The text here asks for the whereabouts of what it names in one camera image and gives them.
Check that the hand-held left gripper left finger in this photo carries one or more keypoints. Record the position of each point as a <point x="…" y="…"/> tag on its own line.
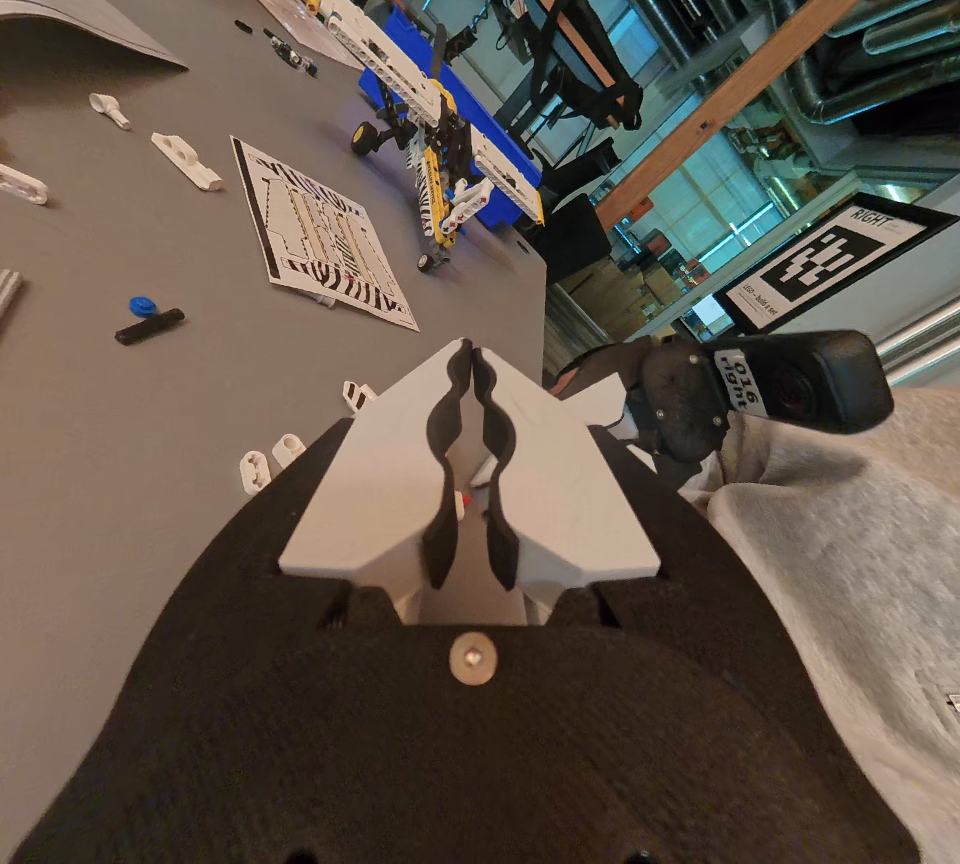
<point x="360" y="504"/>

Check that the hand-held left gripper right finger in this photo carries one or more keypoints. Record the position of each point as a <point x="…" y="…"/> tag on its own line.
<point x="577" y="504"/>

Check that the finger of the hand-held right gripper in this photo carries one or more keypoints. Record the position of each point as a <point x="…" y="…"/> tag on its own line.
<point x="600" y="399"/>

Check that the white lego connector red pin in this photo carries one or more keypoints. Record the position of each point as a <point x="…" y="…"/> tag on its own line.
<point x="484" y="470"/>

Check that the zebra panel lego assembly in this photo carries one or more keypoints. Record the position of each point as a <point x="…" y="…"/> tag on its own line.
<point x="358" y="397"/>

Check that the white five-hole lego beam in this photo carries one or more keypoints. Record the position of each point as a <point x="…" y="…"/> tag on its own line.
<point x="289" y="449"/>

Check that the white two-hole lego connector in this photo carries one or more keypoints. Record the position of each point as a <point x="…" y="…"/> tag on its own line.
<point x="255" y="471"/>

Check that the small grey lego piece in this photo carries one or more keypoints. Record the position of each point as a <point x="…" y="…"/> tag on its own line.
<point x="324" y="300"/>

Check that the blue lego pin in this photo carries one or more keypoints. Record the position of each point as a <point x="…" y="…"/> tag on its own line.
<point x="142" y="306"/>

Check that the white curved lego panel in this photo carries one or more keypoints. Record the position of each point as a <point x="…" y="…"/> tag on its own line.
<point x="187" y="161"/>

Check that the grey lego axle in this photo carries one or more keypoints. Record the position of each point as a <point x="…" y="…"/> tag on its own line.
<point x="7" y="297"/>

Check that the white yellow lego plane model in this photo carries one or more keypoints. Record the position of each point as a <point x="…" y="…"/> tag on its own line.
<point x="375" y="50"/>

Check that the dark lego pin cluster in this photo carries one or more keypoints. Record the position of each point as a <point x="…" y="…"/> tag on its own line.
<point x="292" y="56"/>

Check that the small white curved lego piece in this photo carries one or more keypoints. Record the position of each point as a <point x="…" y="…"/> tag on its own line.
<point x="110" y="111"/>

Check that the stack of cardboard boxes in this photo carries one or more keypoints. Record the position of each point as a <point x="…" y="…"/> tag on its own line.
<point x="622" y="294"/>

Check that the blue plastic bin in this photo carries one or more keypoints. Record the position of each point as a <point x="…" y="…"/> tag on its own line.
<point x="510" y="196"/>

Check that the person's grey hoodie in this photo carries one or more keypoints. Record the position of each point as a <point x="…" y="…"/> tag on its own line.
<point x="847" y="579"/>

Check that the zebra striped sticker sheet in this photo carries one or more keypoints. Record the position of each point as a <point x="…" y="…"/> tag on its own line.
<point x="322" y="233"/>

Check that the wooden ceiling beam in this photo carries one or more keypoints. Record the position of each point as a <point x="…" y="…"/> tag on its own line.
<point x="750" y="82"/>

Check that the silver ventilation ducts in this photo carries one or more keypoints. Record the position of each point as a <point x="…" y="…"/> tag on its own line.
<point x="892" y="38"/>

